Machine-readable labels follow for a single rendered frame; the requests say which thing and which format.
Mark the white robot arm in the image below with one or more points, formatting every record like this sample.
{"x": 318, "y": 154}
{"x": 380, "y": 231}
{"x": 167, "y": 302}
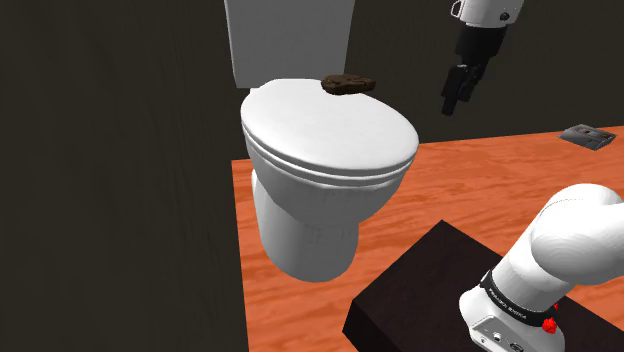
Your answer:
{"x": 560, "y": 244}

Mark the white toilet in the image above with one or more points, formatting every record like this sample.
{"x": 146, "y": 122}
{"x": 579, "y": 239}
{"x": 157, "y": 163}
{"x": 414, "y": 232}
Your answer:
{"x": 317, "y": 146}

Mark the grey flat bathroom scale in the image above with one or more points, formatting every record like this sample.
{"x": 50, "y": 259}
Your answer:
{"x": 587, "y": 136}

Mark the dark brown lumpy object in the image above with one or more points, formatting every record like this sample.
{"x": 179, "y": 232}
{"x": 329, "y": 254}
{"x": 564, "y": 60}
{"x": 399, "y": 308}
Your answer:
{"x": 348, "y": 84}

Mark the dark robot stand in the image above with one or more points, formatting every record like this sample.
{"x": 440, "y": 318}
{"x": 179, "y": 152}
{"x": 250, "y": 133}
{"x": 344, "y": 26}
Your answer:
{"x": 419, "y": 297}

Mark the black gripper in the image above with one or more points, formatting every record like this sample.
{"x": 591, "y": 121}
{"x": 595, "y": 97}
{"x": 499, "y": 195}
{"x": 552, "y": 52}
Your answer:
{"x": 476, "y": 44}

